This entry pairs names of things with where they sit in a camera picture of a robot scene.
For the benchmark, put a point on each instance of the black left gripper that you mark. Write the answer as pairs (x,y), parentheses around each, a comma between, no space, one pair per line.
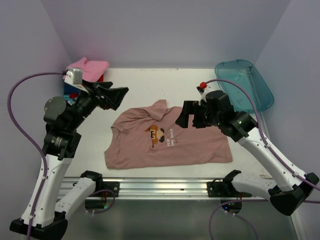
(112,97)

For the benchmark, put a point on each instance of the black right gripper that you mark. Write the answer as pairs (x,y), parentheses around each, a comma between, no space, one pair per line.
(192,107)

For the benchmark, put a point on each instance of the dusty pink printed t-shirt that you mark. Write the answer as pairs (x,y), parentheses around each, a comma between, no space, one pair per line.
(148,136)

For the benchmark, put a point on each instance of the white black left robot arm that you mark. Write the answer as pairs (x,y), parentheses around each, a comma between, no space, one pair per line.
(46,217)

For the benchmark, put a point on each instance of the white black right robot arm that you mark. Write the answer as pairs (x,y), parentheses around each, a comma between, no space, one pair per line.
(289,187)

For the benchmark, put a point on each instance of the folded pink t-shirt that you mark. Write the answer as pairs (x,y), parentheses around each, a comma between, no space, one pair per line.
(92,70)

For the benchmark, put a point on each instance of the folded navy blue t-shirt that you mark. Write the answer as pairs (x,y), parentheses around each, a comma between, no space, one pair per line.
(69,90)

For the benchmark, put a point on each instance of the folded teal t-shirt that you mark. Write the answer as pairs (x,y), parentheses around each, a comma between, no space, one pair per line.
(71,98)

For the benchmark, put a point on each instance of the teal plastic bin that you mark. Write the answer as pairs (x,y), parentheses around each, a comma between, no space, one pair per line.
(244,74)

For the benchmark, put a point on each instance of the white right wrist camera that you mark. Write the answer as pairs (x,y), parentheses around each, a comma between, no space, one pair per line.
(204,89)

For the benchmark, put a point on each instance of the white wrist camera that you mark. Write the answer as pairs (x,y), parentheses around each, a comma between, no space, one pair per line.
(74,78)
(204,89)

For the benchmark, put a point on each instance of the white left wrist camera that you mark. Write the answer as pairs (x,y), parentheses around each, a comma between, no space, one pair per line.
(74,78)

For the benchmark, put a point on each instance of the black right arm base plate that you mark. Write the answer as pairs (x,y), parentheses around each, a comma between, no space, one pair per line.
(219,188)

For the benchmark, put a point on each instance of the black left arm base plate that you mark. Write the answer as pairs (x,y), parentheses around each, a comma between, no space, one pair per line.
(106,189)

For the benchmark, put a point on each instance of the aluminium mounting rail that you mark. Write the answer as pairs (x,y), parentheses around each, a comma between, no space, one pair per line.
(169,182)

